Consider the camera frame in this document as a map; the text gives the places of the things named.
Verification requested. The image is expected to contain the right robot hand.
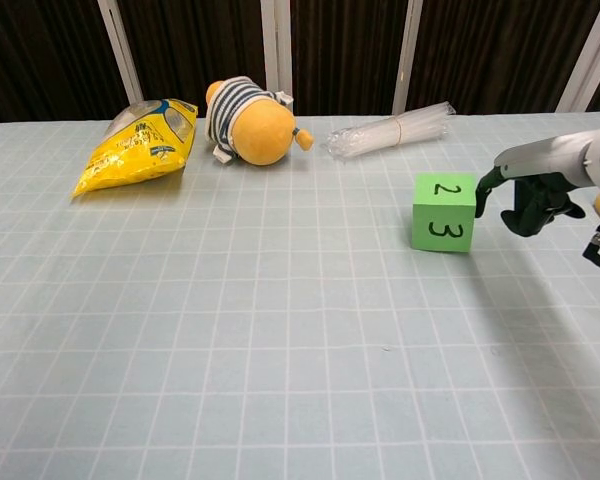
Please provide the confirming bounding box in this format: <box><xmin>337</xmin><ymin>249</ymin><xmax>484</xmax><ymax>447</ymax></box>
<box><xmin>474</xmin><ymin>131</ymin><xmax>595</xmax><ymax>238</ymax></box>

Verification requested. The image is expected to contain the green cube with black numbers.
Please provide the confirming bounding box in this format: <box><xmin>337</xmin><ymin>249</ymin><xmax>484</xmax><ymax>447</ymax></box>
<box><xmin>409</xmin><ymin>172</ymin><xmax>479</xmax><ymax>254</ymax></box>

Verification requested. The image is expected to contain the bundle of clear plastic straws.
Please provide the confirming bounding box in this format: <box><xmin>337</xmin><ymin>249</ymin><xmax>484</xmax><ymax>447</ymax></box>
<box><xmin>322</xmin><ymin>101</ymin><xmax>455</xmax><ymax>162</ymax></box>

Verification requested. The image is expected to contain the yellow plush toy striped shirt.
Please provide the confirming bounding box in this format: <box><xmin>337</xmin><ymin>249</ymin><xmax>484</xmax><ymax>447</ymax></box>
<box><xmin>204</xmin><ymin>74</ymin><xmax>315</xmax><ymax>166</ymax></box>

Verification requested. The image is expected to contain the light blue grid tablecloth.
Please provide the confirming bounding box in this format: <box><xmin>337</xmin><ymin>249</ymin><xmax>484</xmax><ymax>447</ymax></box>
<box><xmin>0</xmin><ymin>115</ymin><xmax>600</xmax><ymax>480</ymax></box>

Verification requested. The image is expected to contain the yellow snack bag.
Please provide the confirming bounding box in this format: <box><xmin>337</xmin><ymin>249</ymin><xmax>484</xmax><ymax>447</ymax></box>
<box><xmin>70</xmin><ymin>98</ymin><xmax>199</xmax><ymax>201</ymax></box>

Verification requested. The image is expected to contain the white partition frame post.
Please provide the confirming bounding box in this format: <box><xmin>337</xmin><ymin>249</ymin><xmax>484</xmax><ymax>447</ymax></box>
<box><xmin>391</xmin><ymin>0</ymin><xmax>424</xmax><ymax>115</ymax></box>
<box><xmin>556</xmin><ymin>0</ymin><xmax>600</xmax><ymax>114</ymax></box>
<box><xmin>97</xmin><ymin>0</ymin><xmax>144</xmax><ymax>101</ymax></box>
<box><xmin>259</xmin><ymin>0</ymin><xmax>294</xmax><ymax>99</ymax></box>

